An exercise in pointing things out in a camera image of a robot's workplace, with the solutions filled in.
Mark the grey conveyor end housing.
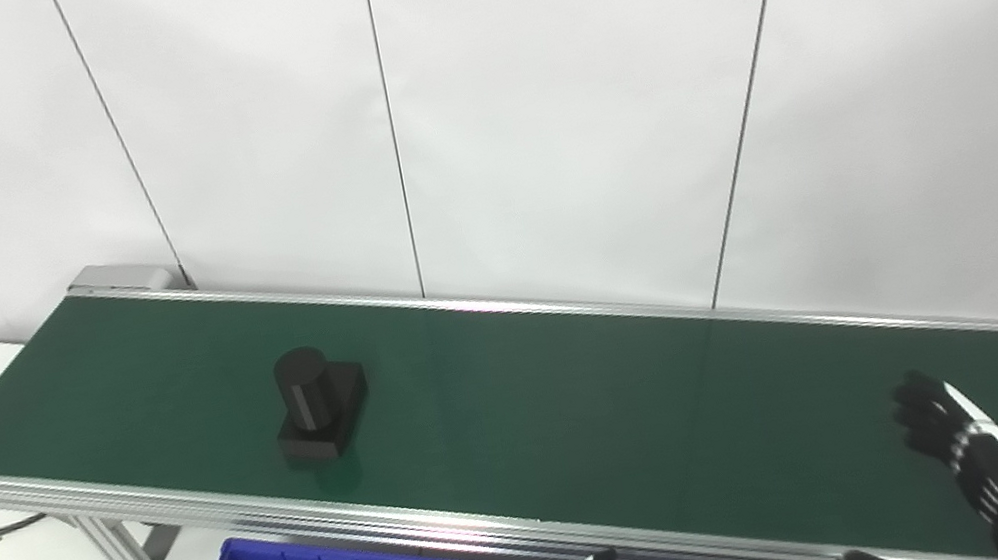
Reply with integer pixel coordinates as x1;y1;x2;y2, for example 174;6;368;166
62;249;193;311

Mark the black block with cylinder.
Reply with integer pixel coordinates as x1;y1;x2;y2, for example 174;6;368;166
262;337;380;470

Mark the aluminium conveyor leg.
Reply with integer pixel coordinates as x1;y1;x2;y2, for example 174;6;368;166
64;494;189;560

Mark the green conveyor belt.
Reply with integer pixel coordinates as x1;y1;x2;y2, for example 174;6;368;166
0;136;998;560

